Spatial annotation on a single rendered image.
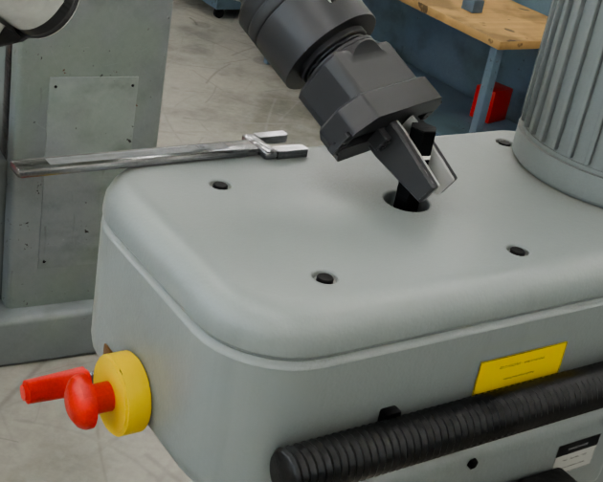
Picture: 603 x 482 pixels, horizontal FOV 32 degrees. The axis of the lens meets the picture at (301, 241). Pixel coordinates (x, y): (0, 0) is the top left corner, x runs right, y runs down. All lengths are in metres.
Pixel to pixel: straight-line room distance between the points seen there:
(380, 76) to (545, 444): 0.34
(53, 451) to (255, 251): 2.84
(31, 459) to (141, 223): 2.77
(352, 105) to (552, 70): 0.22
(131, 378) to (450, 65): 6.40
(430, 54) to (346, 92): 6.44
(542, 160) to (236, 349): 0.38
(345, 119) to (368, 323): 0.17
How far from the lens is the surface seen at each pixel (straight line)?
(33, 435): 3.59
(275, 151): 0.86
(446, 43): 7.11
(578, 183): 0.92
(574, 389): 0.83
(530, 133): 0.95
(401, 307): 0.70
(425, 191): 0.80
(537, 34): 5.90
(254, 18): 0.84
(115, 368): 0.76
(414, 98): 0.83
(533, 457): 0.92
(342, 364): 0.69
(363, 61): 0.82
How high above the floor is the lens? 2.22
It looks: 26 degrees down
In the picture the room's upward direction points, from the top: 11 degrees clockwise
